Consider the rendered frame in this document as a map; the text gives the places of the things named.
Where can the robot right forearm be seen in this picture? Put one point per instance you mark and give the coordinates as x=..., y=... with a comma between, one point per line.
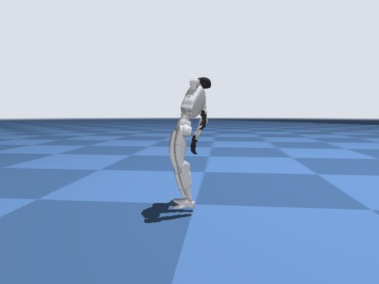
x=198, y=132

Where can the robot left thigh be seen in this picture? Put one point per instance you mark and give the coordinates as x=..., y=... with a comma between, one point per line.
x=180, y=144

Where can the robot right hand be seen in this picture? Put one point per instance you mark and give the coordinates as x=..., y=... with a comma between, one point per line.
x=193, y=144

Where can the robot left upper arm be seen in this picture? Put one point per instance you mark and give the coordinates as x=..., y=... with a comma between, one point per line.
x=194, y=83

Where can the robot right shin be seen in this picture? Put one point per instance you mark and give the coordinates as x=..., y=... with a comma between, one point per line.
x=179, y=184

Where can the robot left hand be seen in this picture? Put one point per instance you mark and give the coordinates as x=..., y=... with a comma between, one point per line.
x=203, y=119

